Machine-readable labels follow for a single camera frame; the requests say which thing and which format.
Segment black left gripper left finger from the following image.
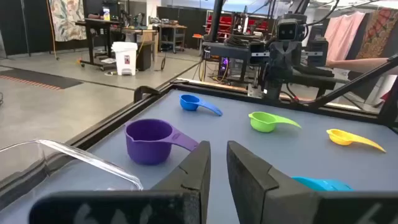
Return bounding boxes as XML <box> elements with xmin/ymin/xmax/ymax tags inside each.
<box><xmin>29</xmin><ymin>140</ymin><xmax>211</xmax><ymax>224</ymax></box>

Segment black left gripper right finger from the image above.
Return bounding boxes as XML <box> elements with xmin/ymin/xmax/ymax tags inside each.
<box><xmin>226</xmin><ymin>140</ymin><xmax>398</xmax><ymax>224</ymax></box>

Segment purple plastic measuring cup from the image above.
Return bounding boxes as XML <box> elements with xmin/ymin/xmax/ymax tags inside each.
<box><xmin>124</xmin><ymin>118</ymin><xmax>199</xmax><ymax>166</ymax></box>

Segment green plastic measuring cup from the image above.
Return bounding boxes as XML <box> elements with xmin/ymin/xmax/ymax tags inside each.
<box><xmin>248</xmin><ymin>111</ymin><xmax>302</xmax><ymax>133</ymax></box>

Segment teal plastic measuring cup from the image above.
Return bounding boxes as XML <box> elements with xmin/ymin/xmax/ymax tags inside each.
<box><xmin>291</xmin><ymin>176</ymin><xmax>354</xmax><ymax>192</ymax></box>

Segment blue plastic measuring cup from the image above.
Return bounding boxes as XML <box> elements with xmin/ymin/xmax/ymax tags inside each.
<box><xmin>179</xmin><ymin>94</ymin><xmax>223</xmax><ymax>117</ymax></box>

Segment yellow plastic measuring cup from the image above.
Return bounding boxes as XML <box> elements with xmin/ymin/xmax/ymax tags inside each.
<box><xmin>326</xmin><ymin>128</ymin><xmax>387</xmax><ymax>153</ymax></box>

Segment person's forearm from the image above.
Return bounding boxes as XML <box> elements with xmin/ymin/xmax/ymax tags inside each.
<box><xmin>325</xmin><ymin>57</ymin><xmax>398</xmax><ymax>75</ymax></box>

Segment clear plastic basket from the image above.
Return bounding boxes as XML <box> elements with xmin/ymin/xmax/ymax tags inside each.
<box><xmin>0</xmin><ymin>139</ymin><xmax>144</xmax><ymax>200</ymax></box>

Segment grey-blue table mat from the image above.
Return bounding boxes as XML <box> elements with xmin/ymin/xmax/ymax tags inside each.
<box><xmin>0</xmin><ymin>90</ymin><xmax>398</xmax><ymax>224</ymax></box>

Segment grey equipment stand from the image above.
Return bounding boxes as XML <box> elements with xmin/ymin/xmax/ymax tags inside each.
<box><xmin>201</xmin><ymin>40</ymin><xmax>271</xmax><ymax>83</ymax></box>

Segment pink hanging cloth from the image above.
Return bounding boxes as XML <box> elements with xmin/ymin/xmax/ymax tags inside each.
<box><xmin>324</xmin><ymin>11</ymin><xmax>366</xmax><ymax>63</ymax></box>

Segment red storage bins rack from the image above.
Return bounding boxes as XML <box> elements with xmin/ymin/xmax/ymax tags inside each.
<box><xmin>205</xmin><ymin>14</ymin><xmax>270</xmax><ymax>40</ymax></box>

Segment black pole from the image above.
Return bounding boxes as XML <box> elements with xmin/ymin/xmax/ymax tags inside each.
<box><xmin>210</xmin><ymin>0</ymin><xmax>225</xmax><ymax>43</ymax></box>

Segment brown patterned hanging cloth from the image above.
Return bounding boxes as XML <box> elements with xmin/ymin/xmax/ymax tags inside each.
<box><xmin>356</xmin><ymin>8</ymin><xmax>398</xmax><ymax>60</ymax></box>

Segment metal shelf cart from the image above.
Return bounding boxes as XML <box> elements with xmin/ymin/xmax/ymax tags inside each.
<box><xmin>158</xmin><ymin>23</ymin><xmax>188</xmax><ymax>54</ymax></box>

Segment white pedal trash bin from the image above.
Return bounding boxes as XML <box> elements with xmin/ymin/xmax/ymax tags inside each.
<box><xmin>111</xmin><ymin>41</ymin><xmax>138</xmax><ymax>77</ymax></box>

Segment wooden workbench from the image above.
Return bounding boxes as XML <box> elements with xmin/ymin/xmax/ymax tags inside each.
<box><xmin>123</xmin><ymin>27</ymin><xmax>158</xmax><ymax>62</ymax></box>

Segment black rolling desk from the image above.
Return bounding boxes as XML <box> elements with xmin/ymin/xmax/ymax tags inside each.
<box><xmin>75</xmin><ymin>17</ymin><xmax>123</xmax><ymax>71</ymax></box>

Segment black floor mat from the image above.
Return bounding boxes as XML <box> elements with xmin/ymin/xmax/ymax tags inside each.
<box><xmin>0</xmin><ymin>68</ymin><xmax>83</xmax><ymax>91</ymax></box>

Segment floral hanging cloth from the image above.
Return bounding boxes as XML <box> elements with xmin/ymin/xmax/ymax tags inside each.
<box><xmin>49</xmin><ymin>0</ymin><xmax>87</xmax><ymax>42</ymax></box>

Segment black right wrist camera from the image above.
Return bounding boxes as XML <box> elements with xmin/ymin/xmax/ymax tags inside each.
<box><xmin>275</xmin><ymin>14</ymin><xmax>307</xmax><ymax>42</ymax></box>

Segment black cable coil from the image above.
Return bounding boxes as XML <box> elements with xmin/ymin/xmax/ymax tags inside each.
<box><xmin>224</xmin><ymin>34</ymin><xmax>250</xmax><ymax>48</ymax></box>

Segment black metal table frame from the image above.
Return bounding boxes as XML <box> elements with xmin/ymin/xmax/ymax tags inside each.
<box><xmin>0</xmin><ymin>54</ymin><xmax>398</xmax><ymax>212</ymax></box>

